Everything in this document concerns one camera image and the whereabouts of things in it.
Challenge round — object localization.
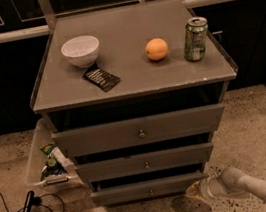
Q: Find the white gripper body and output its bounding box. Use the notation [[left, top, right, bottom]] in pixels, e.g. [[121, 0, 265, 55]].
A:
[[198, 172, 249, 200]]

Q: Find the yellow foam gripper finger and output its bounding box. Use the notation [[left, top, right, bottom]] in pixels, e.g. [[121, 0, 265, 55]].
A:
[[185, 181, 204, 201]]

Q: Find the grey bottom drawer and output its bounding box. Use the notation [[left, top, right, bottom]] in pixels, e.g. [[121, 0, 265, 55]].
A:
[[90, 163, 205, 206]]

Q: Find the grey drawer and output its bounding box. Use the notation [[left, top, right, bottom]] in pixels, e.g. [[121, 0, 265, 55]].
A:
[[52, 103, 224, 158], [76, 143, 214, 182], [90, 163, 205, 206]]

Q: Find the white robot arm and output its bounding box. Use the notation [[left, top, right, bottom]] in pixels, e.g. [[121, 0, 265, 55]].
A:
[[185, 167, 266, 202]]

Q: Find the grey middle drawer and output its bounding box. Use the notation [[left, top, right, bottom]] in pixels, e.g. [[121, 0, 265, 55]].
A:
[[76, 143, 214, 182]]

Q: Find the grey top drawer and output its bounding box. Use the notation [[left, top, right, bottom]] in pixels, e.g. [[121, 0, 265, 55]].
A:
[[52, 103, 224, 158]]

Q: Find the grey drawer cabinet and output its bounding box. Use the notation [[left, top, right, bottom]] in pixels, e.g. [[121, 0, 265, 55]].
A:
[[16, 0, 255, 202]]

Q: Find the black snack packet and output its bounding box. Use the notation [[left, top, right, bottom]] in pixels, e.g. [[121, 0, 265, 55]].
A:
[[82, 64, 121, 92]]

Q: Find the clear plastic storage bin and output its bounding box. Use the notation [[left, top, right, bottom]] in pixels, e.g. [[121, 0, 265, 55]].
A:
[[25, 118, 82, 193]]

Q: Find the orange fruit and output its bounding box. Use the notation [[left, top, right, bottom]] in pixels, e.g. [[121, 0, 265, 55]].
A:
[[145, 38, 169, 62]]

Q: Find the green snack bag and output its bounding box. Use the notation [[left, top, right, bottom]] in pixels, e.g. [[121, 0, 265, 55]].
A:
[[40, 142, 56, 156]]

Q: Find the green soda can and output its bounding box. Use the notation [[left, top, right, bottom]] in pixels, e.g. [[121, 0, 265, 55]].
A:
[[184, 16, 208, 62]]

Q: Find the white ceramic bowl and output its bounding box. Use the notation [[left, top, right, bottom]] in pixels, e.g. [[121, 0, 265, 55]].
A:
[[61, 35, 100, 68]]

